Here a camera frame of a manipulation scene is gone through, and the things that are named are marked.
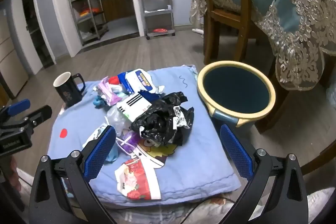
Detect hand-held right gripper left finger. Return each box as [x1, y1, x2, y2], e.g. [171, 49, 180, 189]
[28, 125, 118, 224]

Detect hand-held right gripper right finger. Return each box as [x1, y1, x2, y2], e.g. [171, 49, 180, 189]
[219, 124, 309, 224]

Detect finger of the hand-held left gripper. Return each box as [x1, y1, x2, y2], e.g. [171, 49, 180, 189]
[0, 99, 31, 121]
[24, 105, 53, 133]

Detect light blue face mask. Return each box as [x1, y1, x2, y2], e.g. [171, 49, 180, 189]
[105, 145, 119, 164]

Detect white printed wrapper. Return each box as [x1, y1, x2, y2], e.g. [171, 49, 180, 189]
[83, 124, 111, 149]

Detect purple packet with strings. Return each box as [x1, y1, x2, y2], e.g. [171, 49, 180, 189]
[117, 132, 143, 155]

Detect clear plastic bag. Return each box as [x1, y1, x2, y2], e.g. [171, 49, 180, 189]
[106, 106, 130, 133]

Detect red floral wrapper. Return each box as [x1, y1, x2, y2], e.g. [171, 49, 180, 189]
[115, 158, 162, 201]

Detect white striped box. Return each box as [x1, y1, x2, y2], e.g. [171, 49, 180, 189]
[116, 93, 153, 123]

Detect pink purple wrapper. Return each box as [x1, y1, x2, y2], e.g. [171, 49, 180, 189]
[98, 77, 124, 107]

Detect black plastic bag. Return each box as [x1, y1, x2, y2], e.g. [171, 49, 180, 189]
[130, 91, 195, 147]

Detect blue bin with cream rim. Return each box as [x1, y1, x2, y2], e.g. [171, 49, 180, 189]
[197, 61, 276, 135]

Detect blue wet wipes packet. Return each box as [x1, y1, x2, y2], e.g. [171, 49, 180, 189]
[118, 69, 157, 95]

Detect person's left hand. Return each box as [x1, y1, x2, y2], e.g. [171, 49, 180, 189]
[10, 157, 21, 189]

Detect black mug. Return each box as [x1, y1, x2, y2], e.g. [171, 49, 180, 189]
[53, 72, 86, 107]

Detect blue cartoon tablecloth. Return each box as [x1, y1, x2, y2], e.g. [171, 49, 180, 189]
[47, 65, 242, 203]

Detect white cabinet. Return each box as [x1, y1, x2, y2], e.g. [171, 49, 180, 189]
[0, 13, 29, 98]

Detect printed blanket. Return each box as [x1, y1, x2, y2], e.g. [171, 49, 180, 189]
[16, 166, 263, 224]

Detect orange items on rack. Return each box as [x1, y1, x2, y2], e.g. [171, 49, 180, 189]
[80, 7, 102, 18]

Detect metal kitchen shelf rack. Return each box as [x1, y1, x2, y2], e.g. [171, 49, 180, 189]
[66, 0, 109, 46]

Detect wooden kitchen counter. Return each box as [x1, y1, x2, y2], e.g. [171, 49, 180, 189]
[101, 0, 135, 23]

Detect wooden chair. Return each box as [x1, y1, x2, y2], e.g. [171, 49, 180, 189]
[194, 0, 263, 65]

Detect grey rolling cart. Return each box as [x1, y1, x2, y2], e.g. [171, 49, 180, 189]
[137, 0, 176, 40]

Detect black cable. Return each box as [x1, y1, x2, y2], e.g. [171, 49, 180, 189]
[181, 193, 237, 224]

